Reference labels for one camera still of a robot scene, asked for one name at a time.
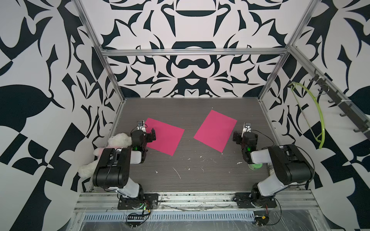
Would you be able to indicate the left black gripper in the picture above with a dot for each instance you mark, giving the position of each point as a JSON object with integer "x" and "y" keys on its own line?
{"x": 149, "y": 137}

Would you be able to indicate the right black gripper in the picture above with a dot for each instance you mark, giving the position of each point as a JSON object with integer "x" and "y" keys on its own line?
{"x": 239, "y": 137}

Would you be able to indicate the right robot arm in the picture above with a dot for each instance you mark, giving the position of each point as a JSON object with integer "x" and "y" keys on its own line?
{"x": 289, "y": 164}

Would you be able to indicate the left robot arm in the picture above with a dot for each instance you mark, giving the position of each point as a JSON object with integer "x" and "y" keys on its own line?
{"x": 113, "y": 168}

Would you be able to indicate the green lidded jar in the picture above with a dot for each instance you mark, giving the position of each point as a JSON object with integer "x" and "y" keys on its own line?
{"x": 255, "y": 166}

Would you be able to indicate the white teddy bear pink shirt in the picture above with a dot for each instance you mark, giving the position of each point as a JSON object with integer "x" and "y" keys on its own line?
{"x": 121, "y": 140}

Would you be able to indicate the left small electronics board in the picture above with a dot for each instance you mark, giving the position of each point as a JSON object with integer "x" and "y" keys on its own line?
{"x": 136, "y": 218}

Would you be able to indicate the small electronics board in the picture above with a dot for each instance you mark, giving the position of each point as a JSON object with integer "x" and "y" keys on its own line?
{"x": 261, "y": 220}
{"x": 136, "y": 218}

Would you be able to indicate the right small electronics board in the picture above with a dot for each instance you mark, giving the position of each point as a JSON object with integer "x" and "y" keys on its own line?
{"x": 261, "y": 220}

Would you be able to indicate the green hoop hanger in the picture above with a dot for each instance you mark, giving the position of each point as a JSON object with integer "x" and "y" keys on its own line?
{"x": 319, "y": 137}

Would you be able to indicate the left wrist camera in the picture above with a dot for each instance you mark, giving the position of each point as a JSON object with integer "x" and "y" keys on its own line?
{"x": 141, "y": 125}

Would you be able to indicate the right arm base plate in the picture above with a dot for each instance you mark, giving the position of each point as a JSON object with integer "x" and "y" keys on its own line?
{"x": 252, "y": 200}

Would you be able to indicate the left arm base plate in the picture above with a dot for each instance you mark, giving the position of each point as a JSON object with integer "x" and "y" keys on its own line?
{"x": 145, "y": 201}

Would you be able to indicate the black wall hook rail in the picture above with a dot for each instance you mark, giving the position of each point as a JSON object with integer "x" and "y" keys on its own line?
{"x": 339, "y": 99}

